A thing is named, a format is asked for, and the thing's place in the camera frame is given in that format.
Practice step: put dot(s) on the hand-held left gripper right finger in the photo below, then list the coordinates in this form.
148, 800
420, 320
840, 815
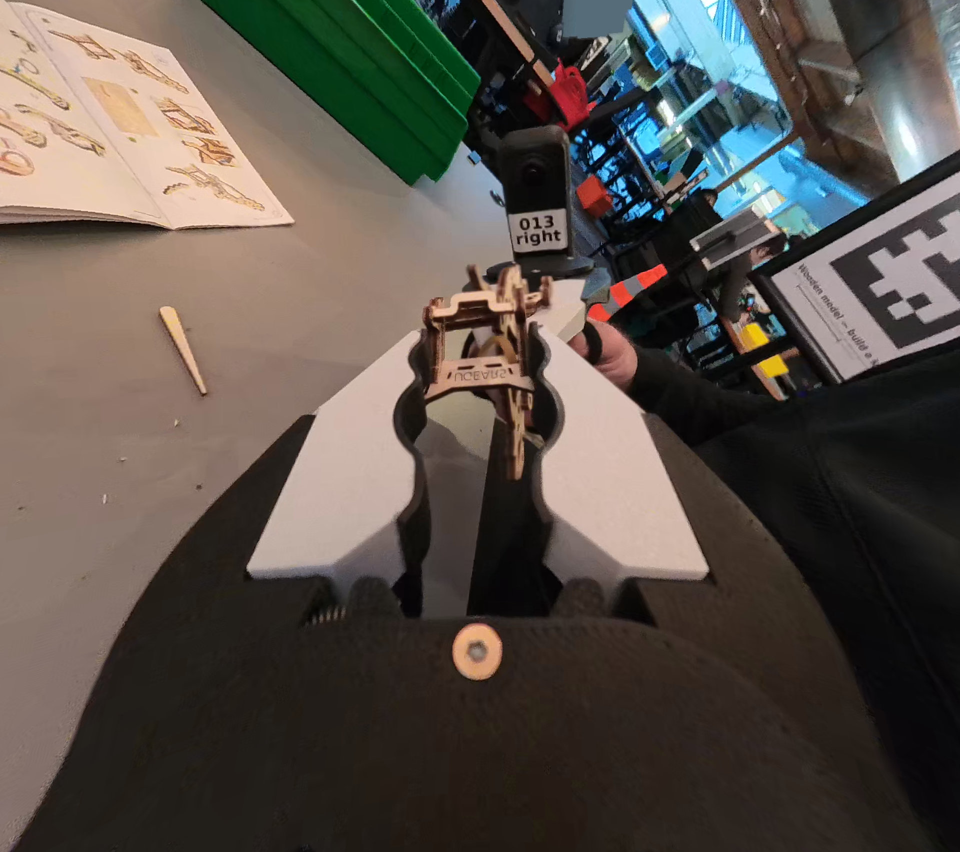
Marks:
615, 492

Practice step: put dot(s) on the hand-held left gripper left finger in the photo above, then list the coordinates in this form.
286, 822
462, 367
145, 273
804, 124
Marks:
337, 492

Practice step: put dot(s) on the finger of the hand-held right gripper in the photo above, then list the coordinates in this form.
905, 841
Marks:
571, 308

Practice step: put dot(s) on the wooden buggy model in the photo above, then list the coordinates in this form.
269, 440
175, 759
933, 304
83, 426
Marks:
476, 372

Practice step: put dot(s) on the person's right forearm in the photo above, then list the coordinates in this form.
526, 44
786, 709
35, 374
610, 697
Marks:
690, 395

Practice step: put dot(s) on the person's right hand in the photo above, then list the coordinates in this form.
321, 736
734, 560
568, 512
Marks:
616, 357

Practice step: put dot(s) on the orange box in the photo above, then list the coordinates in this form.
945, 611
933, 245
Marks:
592, 196

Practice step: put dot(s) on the orange grey striped cone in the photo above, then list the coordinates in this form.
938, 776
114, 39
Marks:
626, 293

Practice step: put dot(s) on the red plastic object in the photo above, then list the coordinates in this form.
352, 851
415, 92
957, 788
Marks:
566, 99

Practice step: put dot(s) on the small yellow box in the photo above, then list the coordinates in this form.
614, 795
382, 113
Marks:
754, 336
776, 366

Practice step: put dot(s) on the wooden workshop table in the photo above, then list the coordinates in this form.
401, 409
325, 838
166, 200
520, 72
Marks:
491, 0

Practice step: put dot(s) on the pointed wooden stick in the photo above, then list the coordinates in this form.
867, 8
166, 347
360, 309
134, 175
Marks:
182, 350

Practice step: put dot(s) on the person's dark clothing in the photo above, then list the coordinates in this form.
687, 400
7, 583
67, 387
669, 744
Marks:
862, 530

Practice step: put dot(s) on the stacked green plastic bins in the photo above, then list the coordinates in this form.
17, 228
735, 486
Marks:
300, 42

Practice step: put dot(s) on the black framed marker sign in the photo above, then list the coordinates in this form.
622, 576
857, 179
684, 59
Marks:
862, 312

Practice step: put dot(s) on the open instruction booklet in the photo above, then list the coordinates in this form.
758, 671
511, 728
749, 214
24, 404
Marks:
112, 177

